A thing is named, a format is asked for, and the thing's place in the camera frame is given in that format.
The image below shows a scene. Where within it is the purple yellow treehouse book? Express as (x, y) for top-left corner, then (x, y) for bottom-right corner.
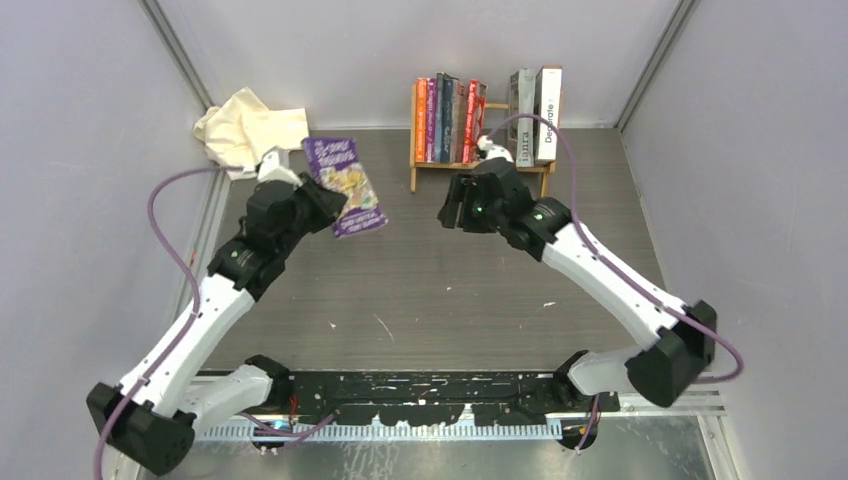
(302, 136), (388, 238)

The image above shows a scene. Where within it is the wooden book rack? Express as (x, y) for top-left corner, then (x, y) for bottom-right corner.
(408, 64), (564, 199)

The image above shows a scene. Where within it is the grey ianra book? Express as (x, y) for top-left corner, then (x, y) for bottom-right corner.
(507, 68), (535, 167)

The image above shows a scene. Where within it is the red treehouse book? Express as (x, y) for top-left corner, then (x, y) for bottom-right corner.
(461, 79), (487, 164)

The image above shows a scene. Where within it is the floral white book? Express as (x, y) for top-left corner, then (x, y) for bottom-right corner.
(443, 75), (464, 163)

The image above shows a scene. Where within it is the purple cartoon book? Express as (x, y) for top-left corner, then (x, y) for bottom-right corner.
(425, 77), (437, 163)

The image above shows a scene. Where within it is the orange treehouse book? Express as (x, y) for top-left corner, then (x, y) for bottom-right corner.
(413, 78), (428, 163)

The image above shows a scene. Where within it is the white Decorate book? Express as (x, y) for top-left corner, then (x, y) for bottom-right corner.
(534, 65), (562, 164)

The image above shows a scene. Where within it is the dark blue book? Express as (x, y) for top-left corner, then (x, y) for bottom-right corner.
(433, 72), (445, 163)

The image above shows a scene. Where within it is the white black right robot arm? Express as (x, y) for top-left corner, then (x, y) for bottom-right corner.
(437, 158), (717, 411)

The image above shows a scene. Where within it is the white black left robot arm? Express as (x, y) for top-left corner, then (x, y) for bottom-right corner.
(86, 173), (348, 479)

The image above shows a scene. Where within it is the cream cloth bag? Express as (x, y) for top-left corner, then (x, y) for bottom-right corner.
(193, 87), (309, 180)

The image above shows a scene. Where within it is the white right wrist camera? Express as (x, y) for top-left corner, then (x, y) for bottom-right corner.
(476, 135), (514, 164)

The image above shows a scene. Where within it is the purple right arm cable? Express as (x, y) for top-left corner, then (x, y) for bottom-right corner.
(486, 112), (746, 454)

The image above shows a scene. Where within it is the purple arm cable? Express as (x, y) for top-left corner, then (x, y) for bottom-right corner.
(92, 165), (339, 480)
(486, 112), (746, 454)

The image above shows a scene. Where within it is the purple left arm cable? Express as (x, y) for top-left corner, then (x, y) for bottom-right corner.
(92, 165), (339, 480)

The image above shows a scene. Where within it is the black mounting base plate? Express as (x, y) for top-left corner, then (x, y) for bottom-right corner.
(243, 371), (621, 449)

